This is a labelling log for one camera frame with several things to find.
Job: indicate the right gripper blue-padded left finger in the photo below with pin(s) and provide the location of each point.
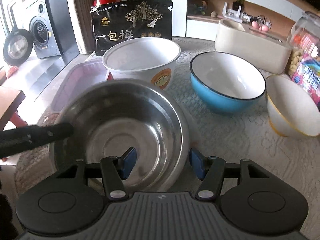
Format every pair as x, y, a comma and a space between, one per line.
114, 171

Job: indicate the stainless steel bowl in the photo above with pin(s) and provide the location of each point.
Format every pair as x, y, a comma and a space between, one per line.
111, 117

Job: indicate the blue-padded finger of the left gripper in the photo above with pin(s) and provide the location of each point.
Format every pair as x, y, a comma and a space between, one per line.
26, 138

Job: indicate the clear glass snack jar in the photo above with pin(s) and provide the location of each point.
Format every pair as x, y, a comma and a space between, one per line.
303, 38

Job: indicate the blue enamel bowl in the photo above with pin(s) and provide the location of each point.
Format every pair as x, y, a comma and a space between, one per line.
226, 83

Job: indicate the red plastic stool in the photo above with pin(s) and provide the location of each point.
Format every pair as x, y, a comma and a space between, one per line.
15, 119

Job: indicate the pink round earmuffs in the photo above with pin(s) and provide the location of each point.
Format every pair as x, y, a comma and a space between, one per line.
261, 27

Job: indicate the black plum snack bag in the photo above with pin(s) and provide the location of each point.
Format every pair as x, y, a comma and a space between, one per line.
113, 23

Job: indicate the white paper noodle bowl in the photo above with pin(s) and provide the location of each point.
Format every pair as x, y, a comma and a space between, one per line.
151, 59

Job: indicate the grey washing machine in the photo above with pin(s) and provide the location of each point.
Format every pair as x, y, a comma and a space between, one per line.
32, 30

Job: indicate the pink marshmallow bag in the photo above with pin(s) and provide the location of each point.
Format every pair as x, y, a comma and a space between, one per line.
307, 77

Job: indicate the white lace tablecloth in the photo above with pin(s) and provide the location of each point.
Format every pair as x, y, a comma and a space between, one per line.
244, 135

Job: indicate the cream tissue box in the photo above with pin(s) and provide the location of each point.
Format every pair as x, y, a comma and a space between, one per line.
266, 51

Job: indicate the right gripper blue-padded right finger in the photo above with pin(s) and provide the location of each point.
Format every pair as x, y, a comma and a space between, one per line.
210, 171

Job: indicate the white charging stand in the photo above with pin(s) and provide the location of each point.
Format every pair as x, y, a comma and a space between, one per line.
235, 15

